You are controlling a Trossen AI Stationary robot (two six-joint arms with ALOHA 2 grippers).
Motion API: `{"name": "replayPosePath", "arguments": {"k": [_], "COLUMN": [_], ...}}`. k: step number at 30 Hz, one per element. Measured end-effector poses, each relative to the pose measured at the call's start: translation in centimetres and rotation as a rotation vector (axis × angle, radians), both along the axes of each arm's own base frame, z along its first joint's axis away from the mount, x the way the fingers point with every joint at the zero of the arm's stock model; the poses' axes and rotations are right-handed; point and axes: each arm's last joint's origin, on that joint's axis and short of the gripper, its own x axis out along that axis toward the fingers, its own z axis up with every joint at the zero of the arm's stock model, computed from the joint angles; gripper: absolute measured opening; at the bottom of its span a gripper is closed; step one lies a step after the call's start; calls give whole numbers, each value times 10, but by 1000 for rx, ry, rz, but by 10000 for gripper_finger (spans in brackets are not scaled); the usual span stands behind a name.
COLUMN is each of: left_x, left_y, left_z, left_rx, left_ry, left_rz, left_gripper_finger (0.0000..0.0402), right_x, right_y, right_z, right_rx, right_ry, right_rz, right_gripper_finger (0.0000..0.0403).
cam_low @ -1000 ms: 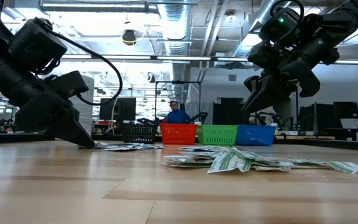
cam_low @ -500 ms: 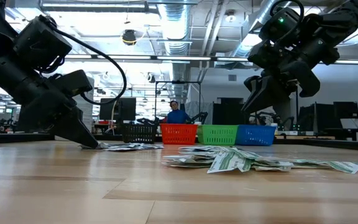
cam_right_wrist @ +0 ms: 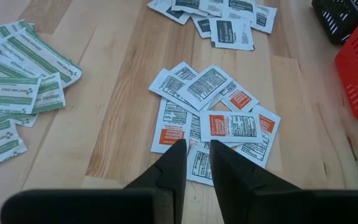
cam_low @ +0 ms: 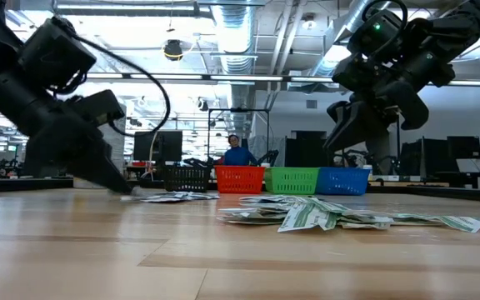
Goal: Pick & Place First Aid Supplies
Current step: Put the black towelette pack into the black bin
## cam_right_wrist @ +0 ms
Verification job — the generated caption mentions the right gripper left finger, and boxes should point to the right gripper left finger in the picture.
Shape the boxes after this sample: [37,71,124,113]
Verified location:
[124,139,188,224]

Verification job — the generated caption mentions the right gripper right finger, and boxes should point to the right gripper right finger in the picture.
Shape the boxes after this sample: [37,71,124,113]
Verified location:
[210,140,301,224]

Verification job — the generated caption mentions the white packet black label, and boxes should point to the white packet black label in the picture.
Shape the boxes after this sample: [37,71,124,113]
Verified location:
[209,17,255,51]
[221,0,257,22]
[147,0,191,26]
[199,0,225,18]
[191,14,213,39]
[171,0,209,17]
[250,4,278,34]

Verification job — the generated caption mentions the black plastic basket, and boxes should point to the black plastic basket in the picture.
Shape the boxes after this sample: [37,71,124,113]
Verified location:
[311,0,358,44]

